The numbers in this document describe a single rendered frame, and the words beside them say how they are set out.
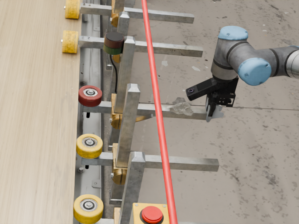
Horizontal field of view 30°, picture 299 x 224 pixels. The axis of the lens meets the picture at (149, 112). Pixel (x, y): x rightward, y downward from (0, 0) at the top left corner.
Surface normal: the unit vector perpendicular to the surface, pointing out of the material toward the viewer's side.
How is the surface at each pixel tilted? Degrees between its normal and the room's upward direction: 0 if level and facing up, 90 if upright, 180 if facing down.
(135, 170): 90
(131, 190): 90
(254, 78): 89
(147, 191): 0
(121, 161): 90
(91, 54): 0
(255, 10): 0
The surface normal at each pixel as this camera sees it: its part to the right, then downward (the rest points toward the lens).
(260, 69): 0.29, 0.62
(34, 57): 0.15, -0.77
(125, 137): 0.07, 0.63
